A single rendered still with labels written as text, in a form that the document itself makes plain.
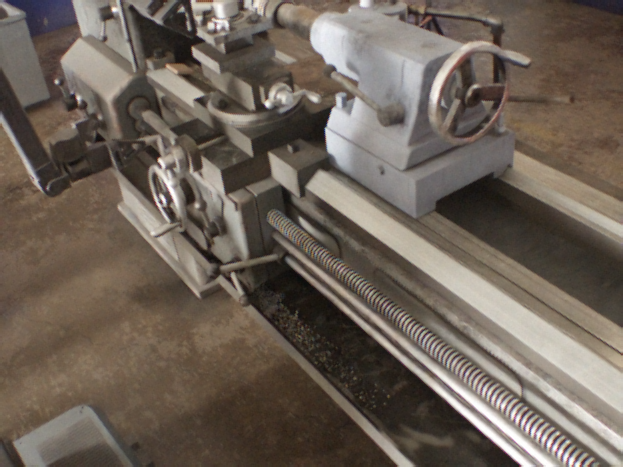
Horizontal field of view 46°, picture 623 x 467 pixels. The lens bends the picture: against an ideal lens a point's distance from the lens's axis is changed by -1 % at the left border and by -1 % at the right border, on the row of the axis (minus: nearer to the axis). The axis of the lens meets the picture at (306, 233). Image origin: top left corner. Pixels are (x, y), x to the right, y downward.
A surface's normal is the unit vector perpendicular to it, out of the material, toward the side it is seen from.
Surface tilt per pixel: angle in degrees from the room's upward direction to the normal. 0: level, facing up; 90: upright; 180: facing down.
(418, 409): 0
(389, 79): 76
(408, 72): 82
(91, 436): 0
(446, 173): 90
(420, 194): 90
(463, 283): 36
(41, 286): 0
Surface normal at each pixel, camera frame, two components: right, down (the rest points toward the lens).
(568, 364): -0.57, -0.42
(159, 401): -0.11, -0.80
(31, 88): 0.64, 0.40
